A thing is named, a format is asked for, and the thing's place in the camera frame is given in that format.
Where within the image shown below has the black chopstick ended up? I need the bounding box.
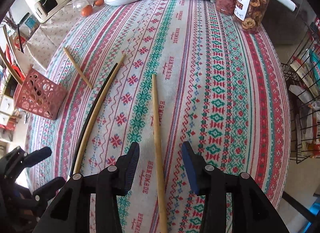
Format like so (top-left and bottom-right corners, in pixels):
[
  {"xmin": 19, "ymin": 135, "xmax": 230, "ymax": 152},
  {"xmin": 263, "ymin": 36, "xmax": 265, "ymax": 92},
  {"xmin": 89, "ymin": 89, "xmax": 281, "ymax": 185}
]
[{"xmin": 68, "ymin": 62, "xmax": 119, "ymax": 178}]

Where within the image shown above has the pink perforated utensil basket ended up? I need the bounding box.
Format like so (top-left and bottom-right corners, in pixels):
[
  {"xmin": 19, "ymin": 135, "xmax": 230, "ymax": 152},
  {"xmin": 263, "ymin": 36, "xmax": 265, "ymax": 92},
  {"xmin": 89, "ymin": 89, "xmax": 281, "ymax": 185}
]
[{"xmin": 14, "ymin": 68, "xmax": 67, "ymax": 120}]

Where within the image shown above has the short bamboo chopstick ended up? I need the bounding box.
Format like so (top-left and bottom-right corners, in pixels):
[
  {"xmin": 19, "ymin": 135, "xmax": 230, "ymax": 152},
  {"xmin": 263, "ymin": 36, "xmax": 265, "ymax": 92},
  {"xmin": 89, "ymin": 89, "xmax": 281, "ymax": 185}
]
[{"xmin": 63, "ymin": 47, "xmax": 93, "ymax": 89}]

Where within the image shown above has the patterned striped tablecloth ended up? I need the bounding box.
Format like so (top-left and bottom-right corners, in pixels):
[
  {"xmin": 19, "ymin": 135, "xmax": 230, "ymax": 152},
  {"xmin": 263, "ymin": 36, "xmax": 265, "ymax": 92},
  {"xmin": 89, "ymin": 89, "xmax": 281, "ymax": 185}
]
[{"xmin": 25, "ymin": 0, "xmax": 291, "ymax": 232}]

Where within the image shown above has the white floral table cover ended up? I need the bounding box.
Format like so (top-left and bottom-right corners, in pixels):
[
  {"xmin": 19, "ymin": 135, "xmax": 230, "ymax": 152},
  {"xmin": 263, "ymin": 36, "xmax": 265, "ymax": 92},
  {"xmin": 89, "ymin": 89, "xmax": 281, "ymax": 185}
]
[{"xmin": 24, "ymin": 2, "xmax": 81, "ymax": 74}]

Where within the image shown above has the glass jar with tomatoes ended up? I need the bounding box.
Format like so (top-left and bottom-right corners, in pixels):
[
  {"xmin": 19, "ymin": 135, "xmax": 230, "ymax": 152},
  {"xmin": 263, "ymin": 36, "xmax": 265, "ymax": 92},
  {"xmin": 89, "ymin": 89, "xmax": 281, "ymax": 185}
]
[{"xmin": 72, "ymin": 0, "xmax": 106, "ymax": 18}]

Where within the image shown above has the dried fruit slices jar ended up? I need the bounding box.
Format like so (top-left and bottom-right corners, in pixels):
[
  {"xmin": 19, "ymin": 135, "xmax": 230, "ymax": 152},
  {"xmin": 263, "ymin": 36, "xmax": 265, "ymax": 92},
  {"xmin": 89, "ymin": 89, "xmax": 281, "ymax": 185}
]
[{"xmin": 233, "ymin": 0, "xmax": 269, "ymax": 34}]

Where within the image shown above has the black wire vegetable rack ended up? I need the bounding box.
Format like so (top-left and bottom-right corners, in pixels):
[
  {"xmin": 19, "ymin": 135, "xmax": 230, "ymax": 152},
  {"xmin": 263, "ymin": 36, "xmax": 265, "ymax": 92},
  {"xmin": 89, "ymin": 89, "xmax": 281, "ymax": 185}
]
[{"xmin": 281, "ymin": 17, "xmax": 319, "ymax": 164}]

